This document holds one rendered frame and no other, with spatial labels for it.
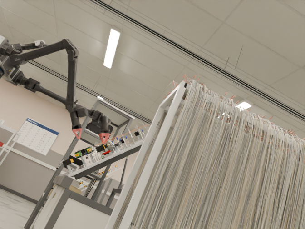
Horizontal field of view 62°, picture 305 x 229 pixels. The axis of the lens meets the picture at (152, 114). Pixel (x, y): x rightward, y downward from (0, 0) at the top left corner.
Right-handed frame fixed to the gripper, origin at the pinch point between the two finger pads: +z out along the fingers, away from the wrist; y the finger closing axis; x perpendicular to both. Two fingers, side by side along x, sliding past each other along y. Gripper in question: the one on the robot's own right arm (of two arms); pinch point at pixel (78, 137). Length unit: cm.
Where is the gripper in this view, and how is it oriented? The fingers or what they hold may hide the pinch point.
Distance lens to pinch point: 192.6
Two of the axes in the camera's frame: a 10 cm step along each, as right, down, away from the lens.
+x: -9.2, 1.8, -3.4
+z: 2.3, 9.7, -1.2
